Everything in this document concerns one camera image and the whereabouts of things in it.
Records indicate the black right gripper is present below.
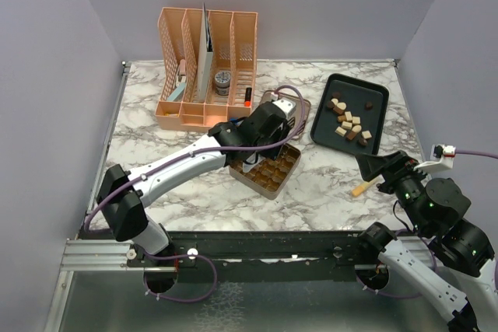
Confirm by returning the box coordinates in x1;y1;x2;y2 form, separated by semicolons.
356;147;430;232

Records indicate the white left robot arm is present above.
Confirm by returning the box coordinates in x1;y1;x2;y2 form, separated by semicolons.
97;99;296;266

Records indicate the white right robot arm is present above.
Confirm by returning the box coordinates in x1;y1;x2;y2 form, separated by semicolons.
355;145;497;331

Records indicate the cream chocolate right piece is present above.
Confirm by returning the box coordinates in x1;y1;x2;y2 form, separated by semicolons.
362;131;372;140

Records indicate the brown chocolate lower piece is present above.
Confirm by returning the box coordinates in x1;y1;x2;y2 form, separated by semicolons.
346;131;358;141

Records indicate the gold chocolate tin box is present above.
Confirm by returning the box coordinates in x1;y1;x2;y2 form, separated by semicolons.
229;145;301;200

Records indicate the cream round chocolate piece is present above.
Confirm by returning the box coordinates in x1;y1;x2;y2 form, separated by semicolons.
336;102;347;110

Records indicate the tan stick on table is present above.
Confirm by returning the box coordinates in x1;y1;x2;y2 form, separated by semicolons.
351;177;379;197

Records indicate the rose gold tin lid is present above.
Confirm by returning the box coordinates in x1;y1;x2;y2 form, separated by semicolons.
256;89;312;141

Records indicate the black orange marker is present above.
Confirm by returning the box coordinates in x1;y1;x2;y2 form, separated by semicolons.
244;86;252;107

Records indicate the small round patterned jar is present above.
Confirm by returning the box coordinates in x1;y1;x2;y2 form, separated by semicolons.
214;70;232;96

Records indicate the black plastic tray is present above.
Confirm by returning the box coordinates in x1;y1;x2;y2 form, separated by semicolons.
310;73;389;155

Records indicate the peach plastic desk organizer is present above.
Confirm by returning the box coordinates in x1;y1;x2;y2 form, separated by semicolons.
156;7;258;132

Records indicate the white upright booklet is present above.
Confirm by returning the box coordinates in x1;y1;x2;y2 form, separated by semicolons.
196;4;213;103

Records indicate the pink stapler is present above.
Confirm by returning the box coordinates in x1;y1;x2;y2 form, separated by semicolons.
176;59;187;86

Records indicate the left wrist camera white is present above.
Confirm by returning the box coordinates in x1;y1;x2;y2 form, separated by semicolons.
270;93;296;120

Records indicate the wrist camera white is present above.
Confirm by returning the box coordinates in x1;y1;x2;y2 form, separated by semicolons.
270;93;296;120
415;144;456;173

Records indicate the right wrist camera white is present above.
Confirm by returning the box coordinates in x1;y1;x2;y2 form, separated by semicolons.
415;144;456;173

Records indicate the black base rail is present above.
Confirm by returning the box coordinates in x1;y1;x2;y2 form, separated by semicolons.
77;230;394;285

